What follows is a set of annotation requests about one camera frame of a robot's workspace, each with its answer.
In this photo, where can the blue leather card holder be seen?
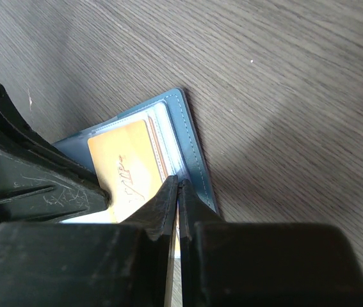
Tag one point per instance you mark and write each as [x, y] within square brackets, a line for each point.
[170, 107]

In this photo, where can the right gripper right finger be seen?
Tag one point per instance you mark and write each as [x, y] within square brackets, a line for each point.
[263, 264]

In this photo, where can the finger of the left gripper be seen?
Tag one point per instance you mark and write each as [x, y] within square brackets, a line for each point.
[37, 182]

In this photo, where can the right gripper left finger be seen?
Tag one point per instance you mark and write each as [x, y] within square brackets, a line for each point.
[66, 264]

